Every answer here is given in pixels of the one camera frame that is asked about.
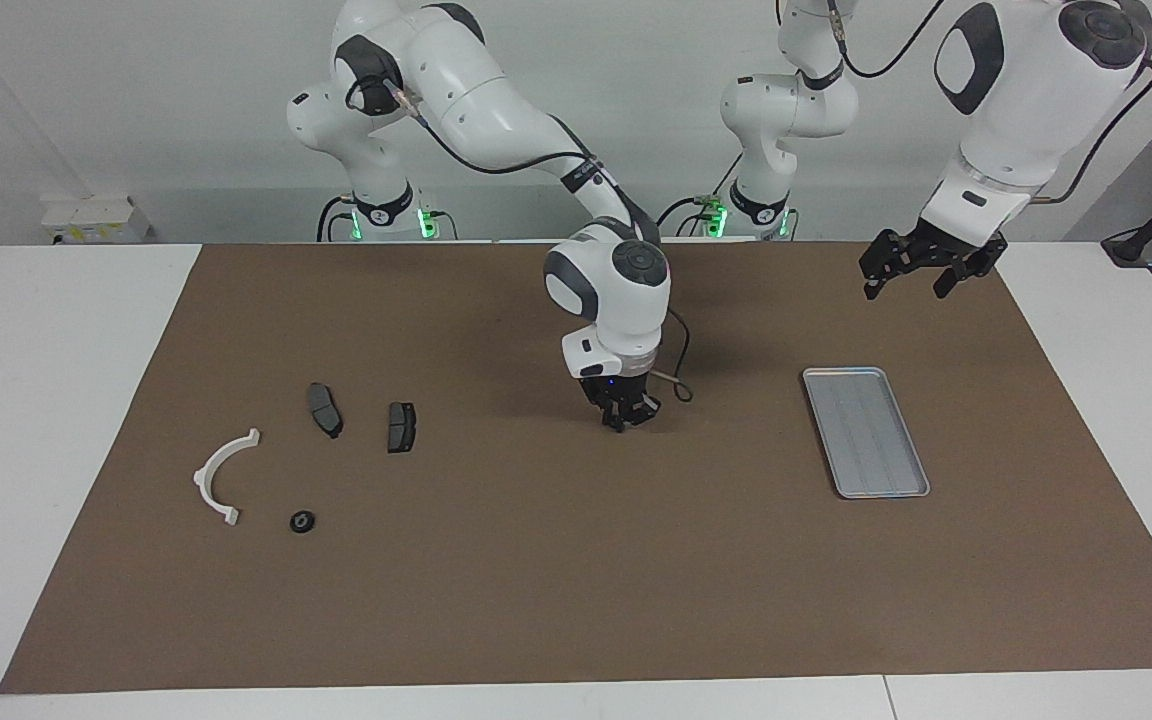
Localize silver metal tray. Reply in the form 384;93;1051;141
801;366;932;500

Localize brown table mat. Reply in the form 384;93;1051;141
0;240;1152;696

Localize long dark brake pad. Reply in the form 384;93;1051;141
308;382;344;440

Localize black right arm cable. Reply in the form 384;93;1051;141
344;78;694;404

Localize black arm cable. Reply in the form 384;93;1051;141
826;0;1152;206
344;78;694;404

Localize black cables with green plug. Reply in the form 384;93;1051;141
649;193;732;239

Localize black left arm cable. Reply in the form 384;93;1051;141
826;0;1152;206

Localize white half-ring bracket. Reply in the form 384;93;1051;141
193;428;262;527

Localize white wall power strip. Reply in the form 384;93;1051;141
41;195;153;246

